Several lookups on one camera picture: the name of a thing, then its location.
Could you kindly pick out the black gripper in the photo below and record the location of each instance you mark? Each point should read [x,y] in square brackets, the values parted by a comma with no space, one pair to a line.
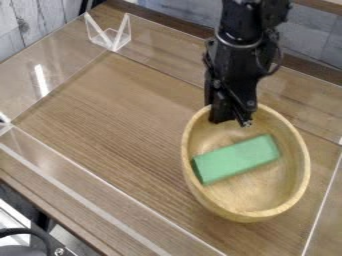
[237,64]

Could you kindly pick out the green rectangular block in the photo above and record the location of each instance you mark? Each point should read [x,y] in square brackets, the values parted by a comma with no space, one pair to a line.
[234,159]

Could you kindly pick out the wooden oval bowl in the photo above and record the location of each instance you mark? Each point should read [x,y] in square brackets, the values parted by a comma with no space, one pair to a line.
[248,173]

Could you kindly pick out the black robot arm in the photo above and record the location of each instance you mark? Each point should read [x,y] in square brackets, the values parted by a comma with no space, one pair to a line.
[246,18]

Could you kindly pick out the clear acrylic corner bracket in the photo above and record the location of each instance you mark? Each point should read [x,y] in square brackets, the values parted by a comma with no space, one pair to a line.
[110,38]

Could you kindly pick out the black metal bracket with screw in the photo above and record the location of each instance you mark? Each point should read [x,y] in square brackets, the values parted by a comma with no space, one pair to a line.
[58,246]

